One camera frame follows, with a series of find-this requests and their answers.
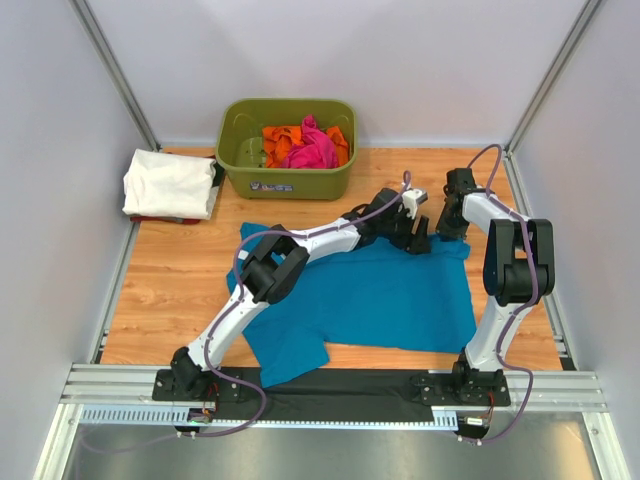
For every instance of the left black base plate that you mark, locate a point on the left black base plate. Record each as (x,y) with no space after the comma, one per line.
(207,387)

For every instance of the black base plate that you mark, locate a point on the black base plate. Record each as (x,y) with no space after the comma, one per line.
(473,389)
(207,387)

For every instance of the white slotted cable duct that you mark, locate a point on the white slotted cable duct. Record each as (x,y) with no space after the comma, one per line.
(443,420)

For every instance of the olive green plastic tub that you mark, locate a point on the olive green plastic tub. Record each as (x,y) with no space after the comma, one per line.
(240,148)

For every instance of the pink t shirt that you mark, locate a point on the pink t shirt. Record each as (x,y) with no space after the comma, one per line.
(317,150)

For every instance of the folded white t shirt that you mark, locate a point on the folded white t shirt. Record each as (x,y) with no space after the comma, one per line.
(167,185)

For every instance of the orange t shirt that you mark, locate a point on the orange t shirt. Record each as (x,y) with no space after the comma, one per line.
(277,141)

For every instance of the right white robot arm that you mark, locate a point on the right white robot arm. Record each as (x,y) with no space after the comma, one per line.
(518,271)

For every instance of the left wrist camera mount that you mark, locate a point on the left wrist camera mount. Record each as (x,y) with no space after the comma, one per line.
(412,199)

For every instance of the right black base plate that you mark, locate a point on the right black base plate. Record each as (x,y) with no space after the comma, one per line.
(473,389)

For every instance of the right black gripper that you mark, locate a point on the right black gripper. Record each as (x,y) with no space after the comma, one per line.
(448,233)

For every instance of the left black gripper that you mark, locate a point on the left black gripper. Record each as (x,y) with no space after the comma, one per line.
(419,242)

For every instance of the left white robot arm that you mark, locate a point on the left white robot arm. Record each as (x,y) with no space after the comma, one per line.
(268,264)

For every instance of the black cloth strip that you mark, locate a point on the black cloth strip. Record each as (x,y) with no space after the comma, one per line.
(348,395)

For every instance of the blue t shirt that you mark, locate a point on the blue t shirt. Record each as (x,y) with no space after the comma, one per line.
(376,296)

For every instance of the aluminium frame rail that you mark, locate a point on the aluminium frame rail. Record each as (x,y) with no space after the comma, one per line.
(553,391)

